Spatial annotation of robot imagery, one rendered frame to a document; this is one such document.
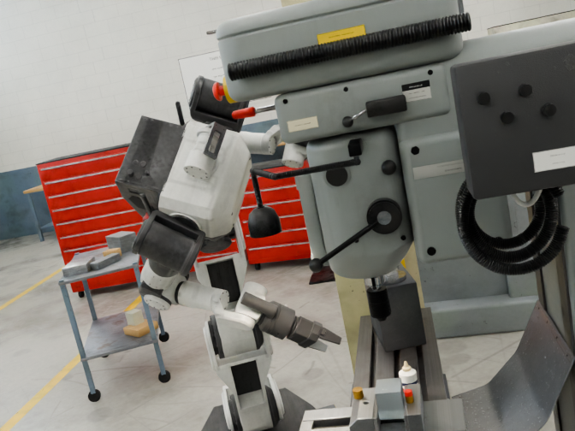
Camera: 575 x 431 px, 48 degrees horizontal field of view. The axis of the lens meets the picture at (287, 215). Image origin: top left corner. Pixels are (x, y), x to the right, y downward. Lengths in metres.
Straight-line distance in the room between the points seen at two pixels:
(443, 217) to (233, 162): 0.60
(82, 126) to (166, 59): 1.90
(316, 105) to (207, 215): 0.47
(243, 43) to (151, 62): 9.80
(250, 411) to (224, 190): 0.89
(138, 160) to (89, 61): 9.83
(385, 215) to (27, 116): 11.01
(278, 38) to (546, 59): 0.50
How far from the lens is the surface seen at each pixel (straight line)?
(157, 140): 1.68
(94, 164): 6.64
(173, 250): 1.55
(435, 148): 1.27
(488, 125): 1.02
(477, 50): 1.28
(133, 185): 1.64
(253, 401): 2.22
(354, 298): 3.31
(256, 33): 1.27
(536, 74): 1.03
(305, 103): 1.27
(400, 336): 1.85
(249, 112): 1.50
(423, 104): 1.26
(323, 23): 1.25
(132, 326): 4.54
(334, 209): 1.32
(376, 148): 1.29
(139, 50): 11.13
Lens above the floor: 1.75
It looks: 12 degrees down
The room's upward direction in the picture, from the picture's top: 12 degrees counter-clockwise
